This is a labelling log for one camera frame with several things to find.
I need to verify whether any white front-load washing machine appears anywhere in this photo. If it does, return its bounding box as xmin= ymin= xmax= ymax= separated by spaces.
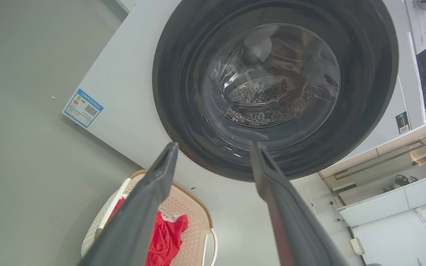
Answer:
xmin=62 ymin=0 xmax=426 ymax=266

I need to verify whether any round black washing machine door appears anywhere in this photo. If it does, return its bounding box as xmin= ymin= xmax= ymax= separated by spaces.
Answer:
xmin=152 ymin=0 xmax=399 ymax=182

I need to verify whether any white office counter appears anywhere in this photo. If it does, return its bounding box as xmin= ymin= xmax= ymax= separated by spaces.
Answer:
xmin=337 ymin=169 xmax=426 ymax=228

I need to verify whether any small white wall box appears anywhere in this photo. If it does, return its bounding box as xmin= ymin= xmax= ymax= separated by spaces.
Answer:
xmin=349 ymin=237 xmax=366 ymax=256

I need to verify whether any green potted plant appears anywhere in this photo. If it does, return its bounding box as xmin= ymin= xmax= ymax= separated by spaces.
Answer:
xmin=380 ymin=174 xmax=419 ymax=194

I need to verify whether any small black QR sticker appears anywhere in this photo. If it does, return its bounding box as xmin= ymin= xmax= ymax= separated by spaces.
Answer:
xmin=396 ymin=112 xmax=410 ymax=134

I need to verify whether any red garment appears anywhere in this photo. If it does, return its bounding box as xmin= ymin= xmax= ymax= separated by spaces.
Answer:
xmin=108 ymin=197 xmax=189 ymax=266

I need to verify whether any blue energy label sticker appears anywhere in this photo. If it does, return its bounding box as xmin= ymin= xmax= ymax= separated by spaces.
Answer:
xmin=62 ymin=89 xmax=104 ymax=129

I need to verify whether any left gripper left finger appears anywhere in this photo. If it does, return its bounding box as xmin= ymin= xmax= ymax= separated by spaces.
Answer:
xmin=78 ymin=141 xmax=179 ymax=266

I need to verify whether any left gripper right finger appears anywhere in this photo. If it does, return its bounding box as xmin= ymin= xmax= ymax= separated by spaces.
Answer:
xmin=249 ymin=141 xmax=349 ymax=266

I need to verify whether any beige perforated laundry basket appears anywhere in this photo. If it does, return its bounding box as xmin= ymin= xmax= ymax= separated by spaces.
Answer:
xmin=81 ymin=169 xmax=218 ymax=266

